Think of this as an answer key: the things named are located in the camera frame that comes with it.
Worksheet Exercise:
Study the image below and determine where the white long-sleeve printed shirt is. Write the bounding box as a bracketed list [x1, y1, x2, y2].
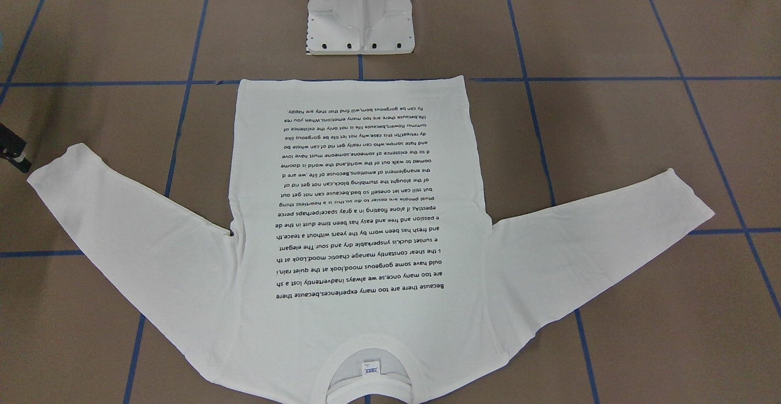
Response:
[28, 77, 713, 403]

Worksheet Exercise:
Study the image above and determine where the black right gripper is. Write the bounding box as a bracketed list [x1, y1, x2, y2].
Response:
[0, 124, 31, 173]

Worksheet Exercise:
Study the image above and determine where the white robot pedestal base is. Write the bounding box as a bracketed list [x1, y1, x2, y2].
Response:
[306, 0, 415, 56]

